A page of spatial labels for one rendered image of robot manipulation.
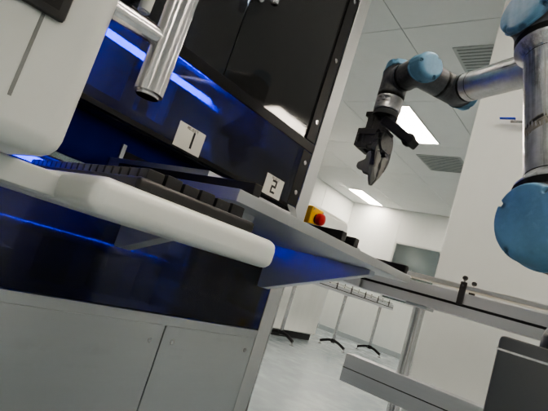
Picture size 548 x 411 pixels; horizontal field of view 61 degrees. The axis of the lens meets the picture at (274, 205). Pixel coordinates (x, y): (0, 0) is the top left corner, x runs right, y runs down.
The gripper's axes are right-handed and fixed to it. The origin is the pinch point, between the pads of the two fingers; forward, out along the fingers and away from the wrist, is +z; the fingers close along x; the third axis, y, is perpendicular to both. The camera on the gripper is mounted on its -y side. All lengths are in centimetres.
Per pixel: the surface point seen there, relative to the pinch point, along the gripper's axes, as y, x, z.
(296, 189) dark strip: 27.6, -3.8, 4.5
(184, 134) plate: 28, 43, 7
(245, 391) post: 28, -9, 68
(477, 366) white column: -1, -143, 44
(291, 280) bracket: 16.1, 0.6, 31.8
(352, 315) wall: 414, -796, 58
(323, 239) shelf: -12.3, 33.8, 22.9
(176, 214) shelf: -30, 82, 30
